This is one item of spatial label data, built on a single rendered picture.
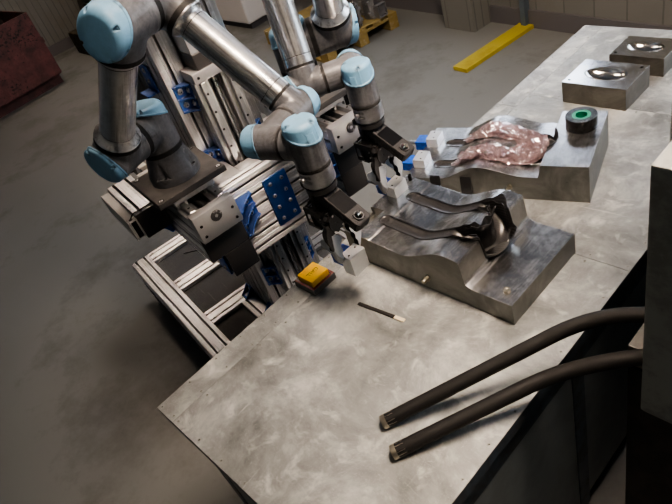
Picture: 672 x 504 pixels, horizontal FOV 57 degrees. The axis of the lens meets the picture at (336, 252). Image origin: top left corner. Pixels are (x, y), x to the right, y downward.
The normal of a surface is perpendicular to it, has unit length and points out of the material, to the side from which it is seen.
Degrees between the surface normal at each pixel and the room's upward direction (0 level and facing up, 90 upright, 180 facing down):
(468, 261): 83
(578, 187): 90
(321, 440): 0
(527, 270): 0
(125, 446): 0
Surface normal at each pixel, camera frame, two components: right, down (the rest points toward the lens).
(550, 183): -0.44, 0.67
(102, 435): -0.28, -0.74
